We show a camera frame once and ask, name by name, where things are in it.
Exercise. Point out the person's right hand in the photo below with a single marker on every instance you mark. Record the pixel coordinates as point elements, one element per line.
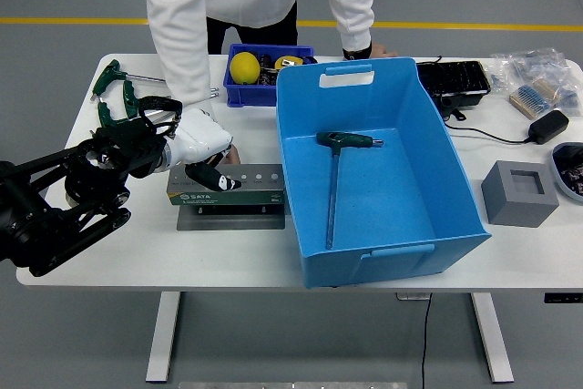
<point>233,156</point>

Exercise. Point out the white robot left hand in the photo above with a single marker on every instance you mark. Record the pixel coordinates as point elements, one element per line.
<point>200,134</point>

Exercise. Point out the person's left hand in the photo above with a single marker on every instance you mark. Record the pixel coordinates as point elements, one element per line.
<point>382,53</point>

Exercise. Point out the green silver wrench holder stand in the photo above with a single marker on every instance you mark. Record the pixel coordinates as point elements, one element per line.
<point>223,200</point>

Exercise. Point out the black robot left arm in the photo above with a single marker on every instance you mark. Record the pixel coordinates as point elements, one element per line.
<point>45,207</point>

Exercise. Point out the person's left forearm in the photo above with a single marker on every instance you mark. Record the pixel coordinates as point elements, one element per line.
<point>357,20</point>

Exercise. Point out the dark round tool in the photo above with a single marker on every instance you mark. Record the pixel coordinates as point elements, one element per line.
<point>266,62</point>

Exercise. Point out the large light blue plastic box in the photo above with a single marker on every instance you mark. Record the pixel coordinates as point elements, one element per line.
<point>387,188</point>

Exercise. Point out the small dark blue bin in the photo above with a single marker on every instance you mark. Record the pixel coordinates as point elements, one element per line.
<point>246,93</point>

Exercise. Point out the yellow lemon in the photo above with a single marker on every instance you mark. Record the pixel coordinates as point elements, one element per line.
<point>244,68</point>

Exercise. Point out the black plastic tray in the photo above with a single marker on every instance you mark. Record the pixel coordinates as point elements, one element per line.
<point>457,79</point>

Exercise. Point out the yellow black tape measure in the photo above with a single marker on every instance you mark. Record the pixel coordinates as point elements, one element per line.
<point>289,62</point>

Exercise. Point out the clear plastic parts bags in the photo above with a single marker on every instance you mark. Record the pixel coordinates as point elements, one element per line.
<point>533,63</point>

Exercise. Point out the tan resistor strip bundle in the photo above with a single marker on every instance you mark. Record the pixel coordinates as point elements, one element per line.
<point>535,97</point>

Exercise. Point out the black power adapter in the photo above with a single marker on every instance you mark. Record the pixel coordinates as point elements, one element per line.
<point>549,127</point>

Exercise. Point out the white table leg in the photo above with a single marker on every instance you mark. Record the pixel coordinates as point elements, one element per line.
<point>494,339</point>
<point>161,339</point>

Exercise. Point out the grey hollow cube block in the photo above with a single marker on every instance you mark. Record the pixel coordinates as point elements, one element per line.
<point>510,207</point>

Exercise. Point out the blue-rimmed parts bowl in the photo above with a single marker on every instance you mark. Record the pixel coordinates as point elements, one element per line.
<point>567,156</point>

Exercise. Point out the black table control panel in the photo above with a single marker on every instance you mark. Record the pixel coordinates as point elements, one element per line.
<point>562,298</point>

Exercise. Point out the grey under-table bracket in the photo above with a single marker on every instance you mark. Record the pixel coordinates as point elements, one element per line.
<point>410,296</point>

